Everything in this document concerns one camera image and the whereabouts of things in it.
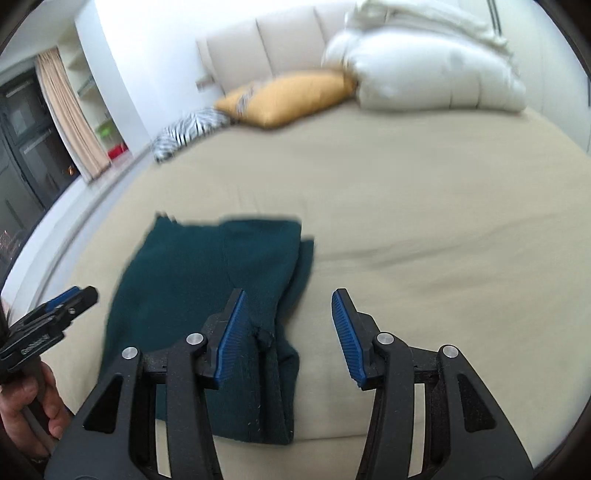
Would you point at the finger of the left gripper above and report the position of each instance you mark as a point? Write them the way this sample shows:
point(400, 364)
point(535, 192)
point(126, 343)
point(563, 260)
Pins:
point(76, 302)
point(62, 298)

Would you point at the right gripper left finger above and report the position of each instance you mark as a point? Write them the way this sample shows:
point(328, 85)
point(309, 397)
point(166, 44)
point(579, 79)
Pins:
point(113, 434)

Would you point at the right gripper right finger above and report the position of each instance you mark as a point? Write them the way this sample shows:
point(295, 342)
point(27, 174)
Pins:
point(467, 434)

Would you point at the dark green sweater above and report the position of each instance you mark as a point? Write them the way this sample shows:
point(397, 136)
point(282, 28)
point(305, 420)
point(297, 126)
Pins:
point(184, 273)

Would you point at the person left hand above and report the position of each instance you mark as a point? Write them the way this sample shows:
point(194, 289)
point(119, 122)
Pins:
point(20, 394)

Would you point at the white window sill ledge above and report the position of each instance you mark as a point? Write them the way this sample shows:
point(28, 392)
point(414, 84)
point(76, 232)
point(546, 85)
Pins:
point(77, 212)

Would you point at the dark window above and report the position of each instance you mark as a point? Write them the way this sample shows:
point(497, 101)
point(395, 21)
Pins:
point(36, 167)

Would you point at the beige curtain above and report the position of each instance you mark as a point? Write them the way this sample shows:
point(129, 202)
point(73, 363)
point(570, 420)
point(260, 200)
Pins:
point(80, 140)

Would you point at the red box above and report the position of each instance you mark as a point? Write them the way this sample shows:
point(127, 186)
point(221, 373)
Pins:
point(117, 150)

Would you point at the green lidded container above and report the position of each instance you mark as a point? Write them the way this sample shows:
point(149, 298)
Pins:
point(104, 129)

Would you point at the beige bed with sheet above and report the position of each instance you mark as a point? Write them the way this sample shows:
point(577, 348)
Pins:
point(469, 228)

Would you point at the zebra print pillow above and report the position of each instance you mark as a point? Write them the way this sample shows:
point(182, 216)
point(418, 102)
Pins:
point(187, 130)

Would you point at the yellow pillow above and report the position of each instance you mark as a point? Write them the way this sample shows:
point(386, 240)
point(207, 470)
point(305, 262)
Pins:
point(282, 100)

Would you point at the beige padded headboard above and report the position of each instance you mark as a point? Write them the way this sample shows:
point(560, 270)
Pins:
point(272, 45)

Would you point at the white wardrobe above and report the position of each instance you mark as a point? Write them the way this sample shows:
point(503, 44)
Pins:
point(556, 82)

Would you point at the white folded duvet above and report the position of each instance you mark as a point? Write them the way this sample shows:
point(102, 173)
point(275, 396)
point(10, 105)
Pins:
point(425, 55)

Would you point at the white wall shelf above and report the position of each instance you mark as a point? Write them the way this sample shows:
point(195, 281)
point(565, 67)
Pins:
point(84, 86)

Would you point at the wall socket panel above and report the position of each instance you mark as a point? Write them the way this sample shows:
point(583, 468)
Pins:
point(204, 82)

